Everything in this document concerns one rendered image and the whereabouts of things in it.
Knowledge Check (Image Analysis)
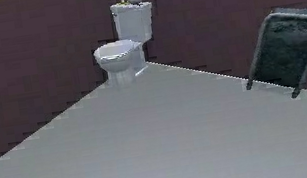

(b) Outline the grey framed dark laundry hamper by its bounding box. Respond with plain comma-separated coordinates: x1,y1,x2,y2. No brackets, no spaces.
234,2,307,106

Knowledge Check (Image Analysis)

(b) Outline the green flat dish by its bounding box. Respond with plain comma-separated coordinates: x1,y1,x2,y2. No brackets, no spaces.
115,0,132,8

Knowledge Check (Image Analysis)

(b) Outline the white toilet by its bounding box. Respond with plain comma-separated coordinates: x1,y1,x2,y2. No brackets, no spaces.
86,0,164,90

